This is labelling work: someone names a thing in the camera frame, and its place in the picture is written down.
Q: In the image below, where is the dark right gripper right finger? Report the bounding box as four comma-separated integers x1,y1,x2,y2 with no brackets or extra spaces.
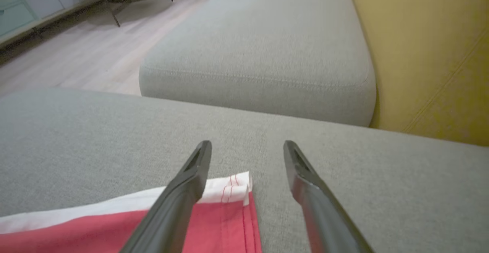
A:
283,140,374,253

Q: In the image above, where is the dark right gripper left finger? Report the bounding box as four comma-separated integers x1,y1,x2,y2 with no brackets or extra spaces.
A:
120,140,213,253

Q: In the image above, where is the red jersey with white trim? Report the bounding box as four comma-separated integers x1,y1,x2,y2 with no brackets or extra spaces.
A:
0,171,262,253

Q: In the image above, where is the large grey sofa seat cushion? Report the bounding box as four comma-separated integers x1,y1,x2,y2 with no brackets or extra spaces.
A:
0,88,489,253

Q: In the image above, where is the small grey sofa seat cushion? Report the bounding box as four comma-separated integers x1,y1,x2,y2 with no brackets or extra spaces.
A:
138,0,377,128

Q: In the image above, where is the yellow sofa backrest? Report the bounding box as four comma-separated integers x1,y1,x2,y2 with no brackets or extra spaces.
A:
345,0,489,147

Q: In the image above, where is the black metal furniture leg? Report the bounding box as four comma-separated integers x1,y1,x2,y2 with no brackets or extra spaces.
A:
92,0,175,28

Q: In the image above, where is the pale green cabinet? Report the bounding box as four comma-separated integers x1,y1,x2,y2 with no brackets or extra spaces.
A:
0,0,153,49

